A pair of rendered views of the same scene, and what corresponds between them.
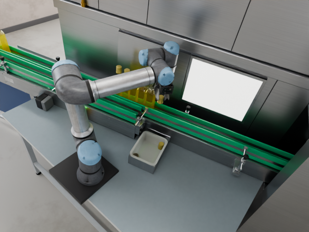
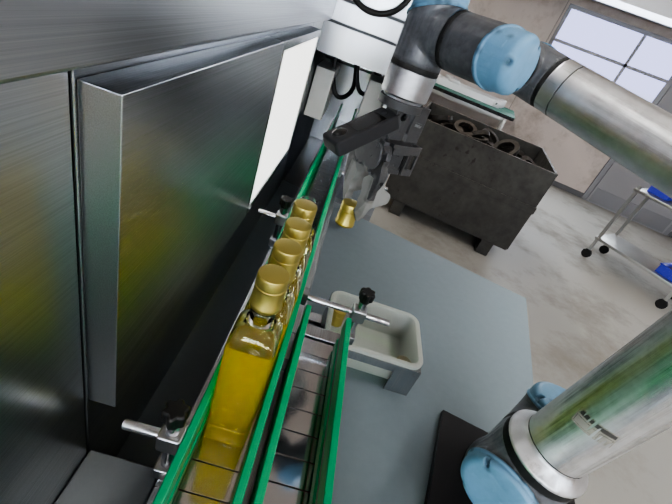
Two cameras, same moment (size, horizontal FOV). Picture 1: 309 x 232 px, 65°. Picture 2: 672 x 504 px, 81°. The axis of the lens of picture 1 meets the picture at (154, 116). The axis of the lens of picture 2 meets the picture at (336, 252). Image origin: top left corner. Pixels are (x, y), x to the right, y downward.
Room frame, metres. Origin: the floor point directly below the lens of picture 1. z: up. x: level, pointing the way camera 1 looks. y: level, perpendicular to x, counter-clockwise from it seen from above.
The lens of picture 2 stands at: (1.31, 0.58, 1.41)
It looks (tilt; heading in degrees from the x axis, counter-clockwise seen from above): 32 degrees down; 248
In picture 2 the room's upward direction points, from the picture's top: 21 degrees clockwise
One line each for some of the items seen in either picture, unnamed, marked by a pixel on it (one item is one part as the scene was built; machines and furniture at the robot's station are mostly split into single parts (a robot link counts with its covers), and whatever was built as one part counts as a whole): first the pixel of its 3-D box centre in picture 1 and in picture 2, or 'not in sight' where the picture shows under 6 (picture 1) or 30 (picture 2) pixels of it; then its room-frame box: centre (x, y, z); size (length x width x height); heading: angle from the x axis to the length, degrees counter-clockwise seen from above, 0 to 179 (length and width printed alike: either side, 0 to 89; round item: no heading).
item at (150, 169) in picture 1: (150, 148); (356, 338); (0.94, -0.01, 0.79); 0.27 x 0.17 x 0.08; 163
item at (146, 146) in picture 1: (148, 150); (368, 338); (0.92, 0.00, 0.80); 0.22 x 0.17 x 0.09; 163
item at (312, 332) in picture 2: (140, 126); (319, 345); (1.06, 0.08, 0.85); 0.09 x 0.04 x 0.07; 163
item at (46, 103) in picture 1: (44, 102); not in sight; (1.19, 0.78, 0.79); 0.08 x 0.08 x 0.08; 73
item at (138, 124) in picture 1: (140, 117); (344, 312); (1.05, 0.08, 0.95); 0.17 x 0.03 x 0.12; 163
